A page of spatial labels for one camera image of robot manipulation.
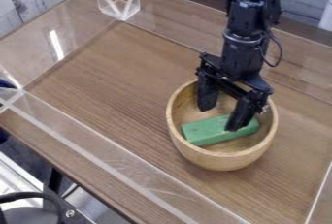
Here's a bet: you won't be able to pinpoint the black metal bracket with screw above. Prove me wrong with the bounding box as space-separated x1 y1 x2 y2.
41 187 96 224

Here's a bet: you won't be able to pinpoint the black cable lower left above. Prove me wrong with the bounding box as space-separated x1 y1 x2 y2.
0 191 62 224

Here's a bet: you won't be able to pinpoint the green rectangular block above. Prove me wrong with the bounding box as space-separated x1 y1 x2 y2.
180 114 260 146

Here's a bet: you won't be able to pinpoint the brown wooden bowl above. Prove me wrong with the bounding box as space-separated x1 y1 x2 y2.
165 80 278 171

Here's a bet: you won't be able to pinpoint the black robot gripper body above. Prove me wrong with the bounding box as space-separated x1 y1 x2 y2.
195 31 271 105

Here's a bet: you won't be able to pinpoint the black table leg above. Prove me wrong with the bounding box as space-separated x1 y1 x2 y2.
48 169 62 194

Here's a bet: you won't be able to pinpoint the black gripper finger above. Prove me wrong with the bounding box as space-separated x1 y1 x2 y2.
226 94 264 132
196 76 219 112

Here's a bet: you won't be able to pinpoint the clear acrylic tray walls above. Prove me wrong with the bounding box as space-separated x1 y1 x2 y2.
0 0 332 224

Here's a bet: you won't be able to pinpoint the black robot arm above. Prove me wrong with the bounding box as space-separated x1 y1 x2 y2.
195 0 281 132

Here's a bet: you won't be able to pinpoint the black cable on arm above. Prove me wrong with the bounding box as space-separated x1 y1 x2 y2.
259 30 283 69

